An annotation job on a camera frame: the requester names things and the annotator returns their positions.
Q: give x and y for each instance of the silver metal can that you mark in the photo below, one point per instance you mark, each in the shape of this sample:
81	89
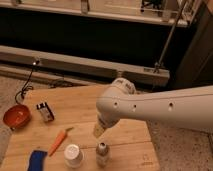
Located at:
102	154

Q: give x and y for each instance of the orange toy carrot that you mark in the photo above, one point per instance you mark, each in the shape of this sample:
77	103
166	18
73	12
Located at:
61	136

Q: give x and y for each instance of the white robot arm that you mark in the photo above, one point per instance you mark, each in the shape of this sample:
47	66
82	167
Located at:
190	108

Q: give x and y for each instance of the black white eraser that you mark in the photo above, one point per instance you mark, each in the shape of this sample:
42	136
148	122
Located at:
45	112

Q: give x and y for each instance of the metal pole stand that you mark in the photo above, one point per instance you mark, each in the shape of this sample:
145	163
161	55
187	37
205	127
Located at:
158	64

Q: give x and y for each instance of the blue cloth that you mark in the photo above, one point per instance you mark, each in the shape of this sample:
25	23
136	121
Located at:
36	160

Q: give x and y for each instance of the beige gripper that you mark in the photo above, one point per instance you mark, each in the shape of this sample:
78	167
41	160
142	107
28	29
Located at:
99	129

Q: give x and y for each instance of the red bowl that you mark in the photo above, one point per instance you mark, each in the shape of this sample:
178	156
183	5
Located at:
17	116

